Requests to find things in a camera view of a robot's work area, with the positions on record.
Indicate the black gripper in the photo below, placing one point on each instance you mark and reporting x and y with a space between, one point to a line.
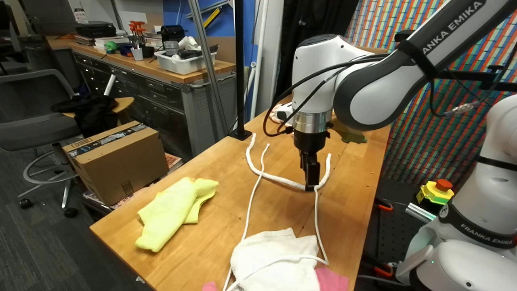
310 140

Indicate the dark green cloth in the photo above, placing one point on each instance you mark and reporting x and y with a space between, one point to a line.
349 134

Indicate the white towel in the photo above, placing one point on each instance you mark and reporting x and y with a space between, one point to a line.
274 258

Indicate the hot pink cloth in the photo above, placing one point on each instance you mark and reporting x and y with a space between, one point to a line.
331 279

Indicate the yellow cloth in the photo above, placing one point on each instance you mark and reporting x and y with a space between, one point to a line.
171 211

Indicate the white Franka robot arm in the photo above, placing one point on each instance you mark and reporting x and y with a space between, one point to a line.
376 90

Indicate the orange clamp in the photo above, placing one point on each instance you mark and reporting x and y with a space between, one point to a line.
382 268
382 205

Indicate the yellow red emergency stop button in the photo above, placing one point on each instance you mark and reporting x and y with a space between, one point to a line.
434 192

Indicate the black pole stand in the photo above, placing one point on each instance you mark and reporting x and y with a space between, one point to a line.
239 64

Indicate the reddish flat board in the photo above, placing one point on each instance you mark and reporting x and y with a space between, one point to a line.
172 160

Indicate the silver tripod pole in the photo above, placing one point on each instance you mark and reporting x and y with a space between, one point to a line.
206 64

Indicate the white plastic bin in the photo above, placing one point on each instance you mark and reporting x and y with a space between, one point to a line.
182 63

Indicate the grey workbench with wooden top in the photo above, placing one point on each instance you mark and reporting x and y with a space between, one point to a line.
161 90

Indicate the cardboard box with black tape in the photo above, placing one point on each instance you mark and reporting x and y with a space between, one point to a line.
114 161

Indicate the round wooden stool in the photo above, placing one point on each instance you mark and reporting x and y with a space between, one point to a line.
124 103

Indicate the grey office chair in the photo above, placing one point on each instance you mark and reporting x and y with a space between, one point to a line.
32 129

